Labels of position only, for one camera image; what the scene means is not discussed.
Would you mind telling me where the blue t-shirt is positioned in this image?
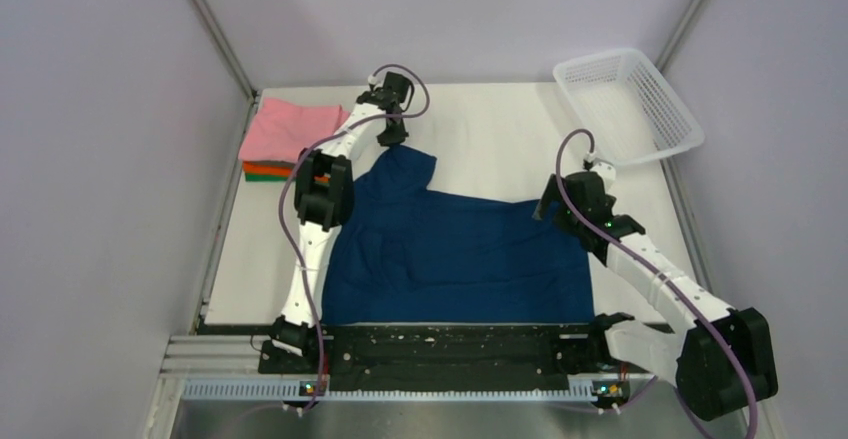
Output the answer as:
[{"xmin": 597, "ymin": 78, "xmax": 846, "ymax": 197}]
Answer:
[{"xmin": 322, "ymin": 146, "xmax": 595, "ymax": 325}]

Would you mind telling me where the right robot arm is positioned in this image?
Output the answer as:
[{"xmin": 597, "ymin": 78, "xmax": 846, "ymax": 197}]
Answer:
[{"xmin": 533, "ymin": 164, "xmax": 779, "ymax": 421}]

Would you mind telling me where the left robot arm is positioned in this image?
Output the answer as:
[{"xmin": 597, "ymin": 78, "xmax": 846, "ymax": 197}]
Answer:
[{"xmin": 269, "ymin": 67, "xmax": 427, "ymax": 374}]

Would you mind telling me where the white plastic basket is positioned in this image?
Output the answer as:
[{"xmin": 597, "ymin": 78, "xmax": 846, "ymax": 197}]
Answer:
[{"xmin": 552, "ymin": 48, "xmax": 705, "ymax": 167}]

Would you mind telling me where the pink folded t-shirt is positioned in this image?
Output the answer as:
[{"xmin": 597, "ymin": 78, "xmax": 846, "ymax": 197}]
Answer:
[{"xmin": 238, "ymin": 98, "xmax": 349, "ymax": 161}]

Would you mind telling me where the grey folded t-shirt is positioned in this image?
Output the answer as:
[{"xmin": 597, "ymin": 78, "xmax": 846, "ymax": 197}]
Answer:
[{"xmin": 239, "ymin": 157, "xmax": 297, "ymax": 167}]

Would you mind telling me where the green folded t-shirt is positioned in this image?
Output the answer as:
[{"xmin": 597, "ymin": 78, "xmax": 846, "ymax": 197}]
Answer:
[{"xmin": 244, "ymin": 172, "xmax": 289, "ymax": 182}]

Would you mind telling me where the orange folded t-shirt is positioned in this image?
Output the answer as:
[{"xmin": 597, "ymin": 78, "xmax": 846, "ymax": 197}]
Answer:
[{"xmin": 241, "ymin": 162, "xmax": 296, "ymax": 178}]

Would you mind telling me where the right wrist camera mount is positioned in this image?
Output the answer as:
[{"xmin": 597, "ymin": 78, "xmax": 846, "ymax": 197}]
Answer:
[{"xmin": 583, "ymin": 152, "xmax": 617, "ymax": 190}]

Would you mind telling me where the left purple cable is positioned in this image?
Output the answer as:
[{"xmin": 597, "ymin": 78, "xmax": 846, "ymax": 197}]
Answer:
[{"xmin": 276, "ymin": 63, "xmax": 432, "ymax": 414}]

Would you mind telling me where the purple cable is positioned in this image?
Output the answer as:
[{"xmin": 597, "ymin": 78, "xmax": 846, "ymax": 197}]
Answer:
[
  {"xmin": 555, "ymin": 128, "xmax": 760, "ymax": 439},
  {"xmin": 276, "ymin": 63, "xmax": 432, "ymax": 414}
]

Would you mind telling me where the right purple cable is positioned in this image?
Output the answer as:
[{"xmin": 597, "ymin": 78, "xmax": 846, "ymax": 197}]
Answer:
[{"xmin": 555, "ymin": 128, "xmax": 760, "ymax": 439}]

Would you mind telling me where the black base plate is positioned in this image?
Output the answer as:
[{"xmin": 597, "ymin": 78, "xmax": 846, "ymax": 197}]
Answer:
[{"xmin": 258, "ymin": 324, "xmax": 645, "ymax": 393}]

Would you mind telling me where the left aluminium frame post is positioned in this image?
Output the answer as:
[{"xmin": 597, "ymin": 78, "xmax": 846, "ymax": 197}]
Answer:
[{"xmin": 188, "ymin": 0, "xmax": 257, "ymax": 100}]

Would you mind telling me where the aluminium frame post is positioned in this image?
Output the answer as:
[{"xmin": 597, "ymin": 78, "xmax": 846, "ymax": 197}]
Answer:
[
  {"xmin": 654, "ymin": 0, "xmax": 708, "ymax": 73},
  {"xmin": 188, "ymin": 0, "xmax": 257, "ymax": 100}
]

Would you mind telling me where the right aluminium frame post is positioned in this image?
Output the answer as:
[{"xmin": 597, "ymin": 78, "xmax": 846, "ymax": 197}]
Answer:
[{"xmin": 654, "ymin": 0, "xmax": 708, "ymax": 73}]

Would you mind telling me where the white slotted cable duct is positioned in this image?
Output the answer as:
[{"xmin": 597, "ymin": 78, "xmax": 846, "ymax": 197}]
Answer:
[{"xmin": 181, "ymin": 379, "xmax": 628, "ymax": 403}]

